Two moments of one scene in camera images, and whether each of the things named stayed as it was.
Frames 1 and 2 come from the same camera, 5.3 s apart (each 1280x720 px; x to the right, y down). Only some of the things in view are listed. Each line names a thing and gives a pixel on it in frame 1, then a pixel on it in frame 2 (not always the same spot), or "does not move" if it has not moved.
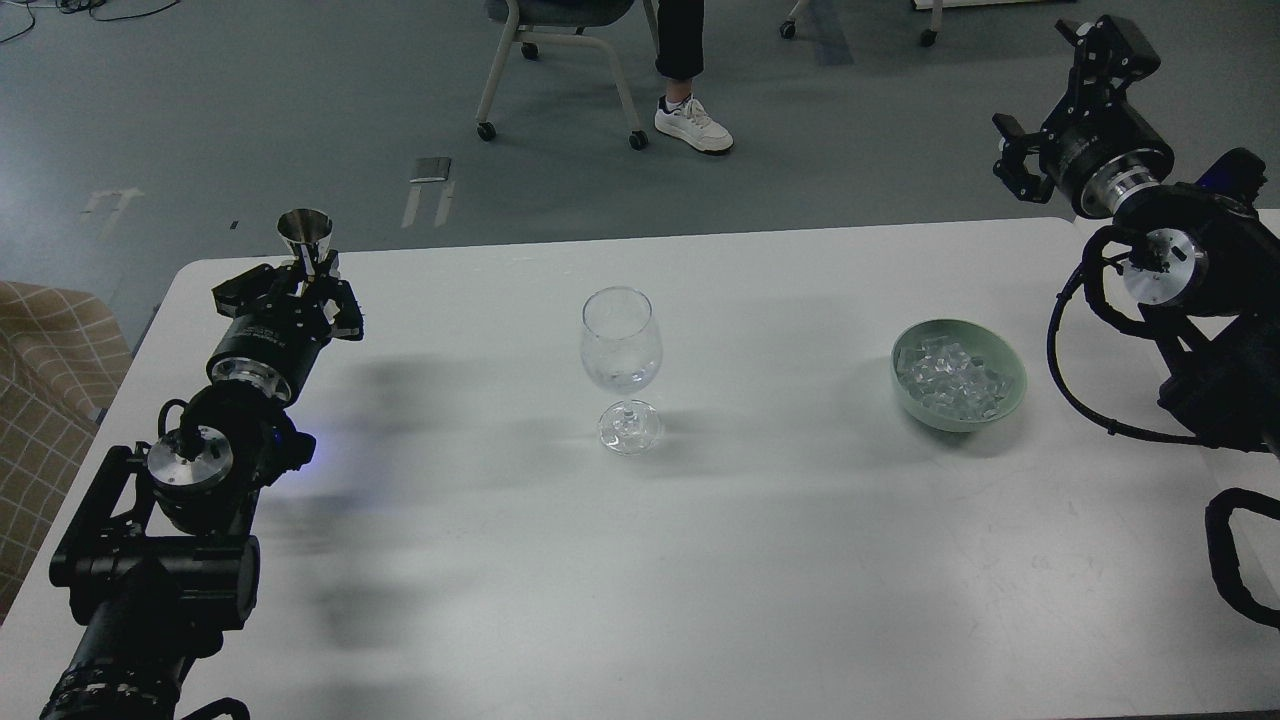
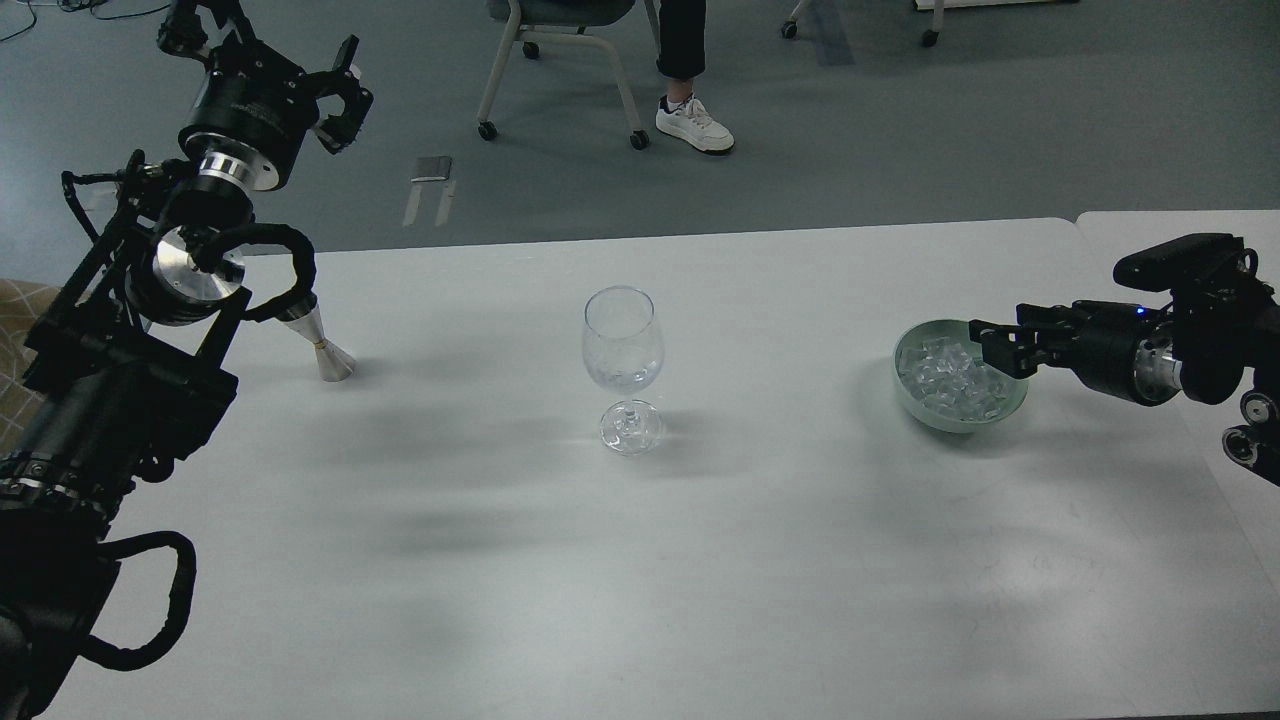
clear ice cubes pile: (942, 374) does not move
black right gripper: (1099, 149) → (1125, 350)
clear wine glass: (622, 349) does not move
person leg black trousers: (680, 38) does not move
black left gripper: (273, 331) → (251, 117)
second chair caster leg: (788, 25) does not move
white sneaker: (691, 124) does not move
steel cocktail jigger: (307, 227) → (335, 364)
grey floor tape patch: (430, 169) does not move
